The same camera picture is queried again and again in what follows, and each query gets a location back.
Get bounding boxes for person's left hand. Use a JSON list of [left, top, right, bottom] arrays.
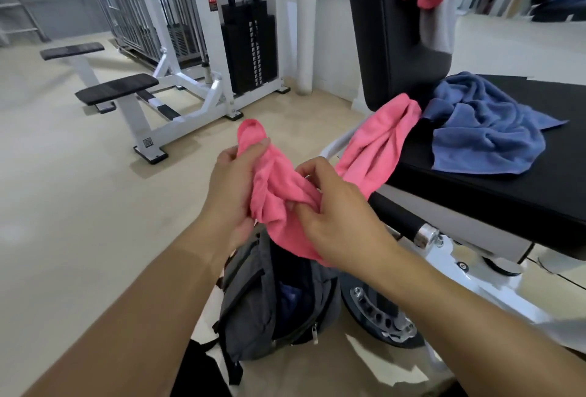
[[199, 138, 271, 255]]

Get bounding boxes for person's right hand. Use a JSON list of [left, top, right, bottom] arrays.
[[292, 157, 403, 279]]

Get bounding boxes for blue towel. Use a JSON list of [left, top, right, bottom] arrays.
[[277, 282, 305, 324], [421, 71, 568, 175]]

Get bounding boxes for grey backpack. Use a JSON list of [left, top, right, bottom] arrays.
[[212, 222, 342, 386]]

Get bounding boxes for grey towel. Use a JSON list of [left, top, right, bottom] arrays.
[[419, 0, 463, 54]]

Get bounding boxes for person's left forearm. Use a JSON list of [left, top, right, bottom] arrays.
[[23, 222, 239, 397]]

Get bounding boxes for person's black shorts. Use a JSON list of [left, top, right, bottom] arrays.
[[172, 339, 232, 397]]

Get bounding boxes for black weight stack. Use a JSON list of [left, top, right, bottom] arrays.
[[221, 0, 279, 96]]

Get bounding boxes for black bench pad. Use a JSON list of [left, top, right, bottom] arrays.
[[40, 42, 106, 61], [74, 73, 160, 106]]

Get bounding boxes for white vertical pipe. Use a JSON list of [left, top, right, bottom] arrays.
[[296, 0, 319, 96]]

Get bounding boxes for black seat pad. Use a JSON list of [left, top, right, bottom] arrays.
[[389, 74, 586, 260]]

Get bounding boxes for black backrest pad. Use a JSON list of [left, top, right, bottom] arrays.
[[343, 0, 454, 111]]

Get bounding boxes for grey metal railing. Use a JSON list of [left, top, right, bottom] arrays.
[[73, 0, 207, 68]]

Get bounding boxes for grey metal ladder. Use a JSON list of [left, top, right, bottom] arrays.
[[0, 0, 51, 47]]

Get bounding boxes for black handle grip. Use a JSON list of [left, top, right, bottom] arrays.
[[368, 191, 441, 249]]

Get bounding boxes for white weight machine frame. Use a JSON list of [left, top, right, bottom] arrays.
[[73, 0, 292, 165]]

